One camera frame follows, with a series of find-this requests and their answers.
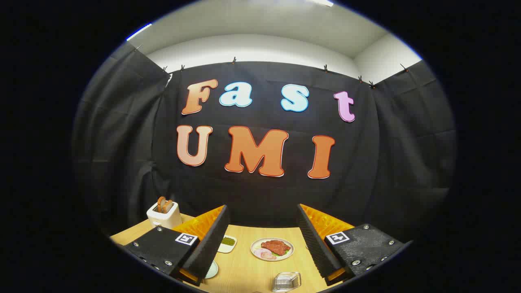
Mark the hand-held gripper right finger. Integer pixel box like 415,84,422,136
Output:
296,203,414,286

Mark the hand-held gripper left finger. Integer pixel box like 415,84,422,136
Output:
122,205,230,286

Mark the white divided dish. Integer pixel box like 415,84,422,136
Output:
218,235,237,254

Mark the brown meat steak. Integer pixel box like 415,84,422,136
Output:
261,240,291,256

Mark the small square metal tray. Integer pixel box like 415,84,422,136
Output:
272,272,302,293

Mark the round white meat plate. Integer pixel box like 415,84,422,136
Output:
250,238,294,261

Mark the white toaster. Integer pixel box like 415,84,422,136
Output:
147,199,182,229

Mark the row of black cloth clips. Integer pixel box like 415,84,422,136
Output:
134,44,409,89

